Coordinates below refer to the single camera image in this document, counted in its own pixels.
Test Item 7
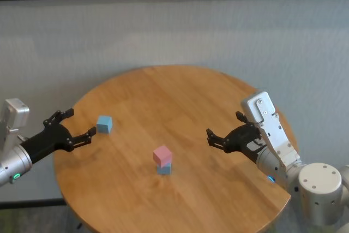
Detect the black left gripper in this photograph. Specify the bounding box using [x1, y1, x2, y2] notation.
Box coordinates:
[19, 108, 98, 166]

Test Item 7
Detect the light blue cube block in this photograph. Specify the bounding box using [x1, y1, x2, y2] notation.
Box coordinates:
[96, 116, 113, 135]
[157, 163, 172, 176]

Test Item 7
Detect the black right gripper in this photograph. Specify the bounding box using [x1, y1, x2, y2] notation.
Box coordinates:
[206, 111, 267, 165]

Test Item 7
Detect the pink cube block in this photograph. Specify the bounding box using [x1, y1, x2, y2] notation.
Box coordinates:
[152, 145, 173, 168]

